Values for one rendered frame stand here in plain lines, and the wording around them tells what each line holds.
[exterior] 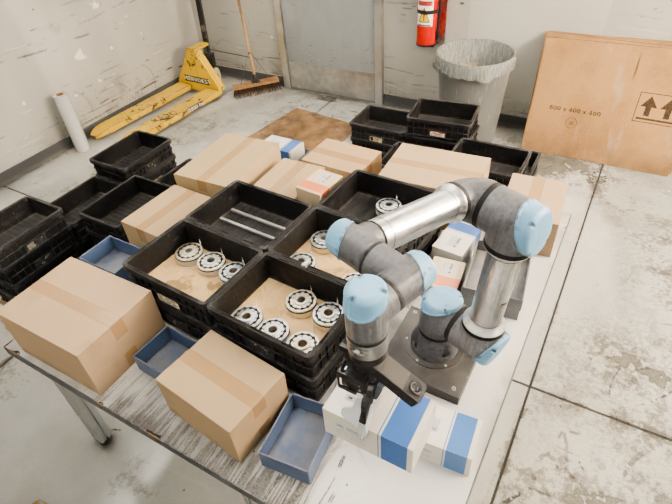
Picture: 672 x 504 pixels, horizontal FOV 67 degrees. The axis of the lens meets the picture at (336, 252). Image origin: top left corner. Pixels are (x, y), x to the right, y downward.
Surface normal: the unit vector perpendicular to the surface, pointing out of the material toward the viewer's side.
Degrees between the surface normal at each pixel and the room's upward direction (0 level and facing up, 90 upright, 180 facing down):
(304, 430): 0
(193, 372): 0
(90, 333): 0
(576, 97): 77
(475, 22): 90
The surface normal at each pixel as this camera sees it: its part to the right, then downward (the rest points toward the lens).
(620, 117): -0.50, 0.38
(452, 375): -0.03, -0.72
